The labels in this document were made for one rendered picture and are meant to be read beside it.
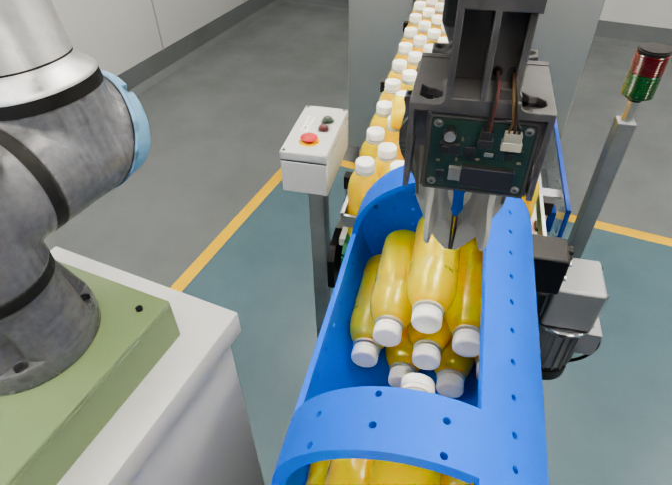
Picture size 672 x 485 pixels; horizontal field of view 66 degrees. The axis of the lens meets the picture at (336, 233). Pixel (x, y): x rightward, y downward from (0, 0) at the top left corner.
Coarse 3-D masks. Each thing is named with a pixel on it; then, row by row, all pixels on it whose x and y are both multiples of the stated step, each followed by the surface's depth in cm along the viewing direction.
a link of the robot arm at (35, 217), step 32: (0, 160) 45; (32, 160) 47; (0, 192) 44; (32, 192) 46; (0, 224) 44; (32, 224) 47; (64, 224) 53; (0, 256) 45; (32, 256) 48; (0, 288) 46
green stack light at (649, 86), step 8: (624, 80) 107; (632, 80) 104; (640, 80) 103; (648, 80) 102; (656, 80) 102; (624, 88) 107; (632, 88) 105; (640, 88) 104; (648, 88) 103; (656, 88) 104; (624, 96) 107; (632, 96) 106; (640, 96) 105; (648, 96) 105
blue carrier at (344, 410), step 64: (384, 192) 77; (512, 256) 66; (512, 320) 58; (320, 384) 69; (384, 384) 79; (512, 384) 52; (320, 448) 47; (384, 448) 45; (448, 448) 44; (512, 448) 47
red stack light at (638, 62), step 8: (640, 56) 101; (632, 64) 104; (640, 64) 102; (648, 64) 101; (656, 64) 100; (664, 64) 100; (632, 72) 104; (640, 72) 102; (648, 72) 102; (656, 72) 101
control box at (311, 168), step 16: (304, 112) 116; (320, 112) 116; (336, 112) 116; (336, 128) 111; (288, 144) 106; (304, 144) 106; (320, 144) 106; (336, 144) 110; (288, 160) 106; (304, 160) 104; (320, 160) 103; (336, 160) 112; (288, 176) 108; (304, 176) 107; (320, 176) 106; (304, 192) 110; (320, 192) 109
